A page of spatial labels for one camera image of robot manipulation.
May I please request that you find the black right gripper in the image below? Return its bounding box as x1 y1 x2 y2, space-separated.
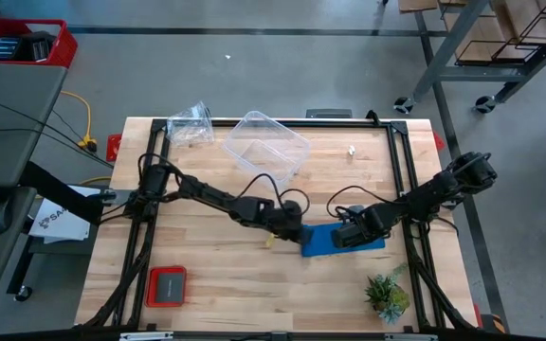
332 204 392 250

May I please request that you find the blue bandage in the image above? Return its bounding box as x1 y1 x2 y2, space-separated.
300 222 387 259

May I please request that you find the clear plastic container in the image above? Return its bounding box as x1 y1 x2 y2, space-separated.
220 110 312 188

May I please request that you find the green succulent plant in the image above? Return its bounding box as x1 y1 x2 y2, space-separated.
364 262 412 326

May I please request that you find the clear plastic bag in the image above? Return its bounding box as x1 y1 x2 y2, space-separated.
166 100 216 147

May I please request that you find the black box in tray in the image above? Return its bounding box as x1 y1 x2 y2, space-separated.
155 273 186 305

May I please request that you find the black workbench caster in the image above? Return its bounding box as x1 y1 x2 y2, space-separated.
393 96 416 115
473 94 497 115

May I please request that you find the red tray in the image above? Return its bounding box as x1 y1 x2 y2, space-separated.
145 265 189 309

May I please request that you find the white printed paper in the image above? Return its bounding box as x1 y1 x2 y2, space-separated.
28 184 101 245

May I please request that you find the black support beam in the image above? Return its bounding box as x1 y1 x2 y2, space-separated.
0 325 546 341

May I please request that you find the black desk caster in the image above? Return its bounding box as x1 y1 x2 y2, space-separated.
13 284 33 303

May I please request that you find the red plastic basket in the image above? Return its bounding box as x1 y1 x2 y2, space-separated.
0 17 80 70

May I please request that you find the black electronic device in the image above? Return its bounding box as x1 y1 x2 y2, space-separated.
0 35 24 62
20 30 59 63

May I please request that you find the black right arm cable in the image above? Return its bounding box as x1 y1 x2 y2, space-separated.
325 184 379 220

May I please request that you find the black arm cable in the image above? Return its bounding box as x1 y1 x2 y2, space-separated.
325 184 379 220
233 171 312 217

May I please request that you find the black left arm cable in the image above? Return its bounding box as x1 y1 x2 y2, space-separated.
233 171 312 217

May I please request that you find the black aluminium table frame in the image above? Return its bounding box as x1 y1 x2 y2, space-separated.
74 117 487 332

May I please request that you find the silver bracket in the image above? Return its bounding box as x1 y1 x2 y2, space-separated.
119 331 175 341
384 332 439 341

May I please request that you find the yellow cable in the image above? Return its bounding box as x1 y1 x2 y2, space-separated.
59 89 113 187

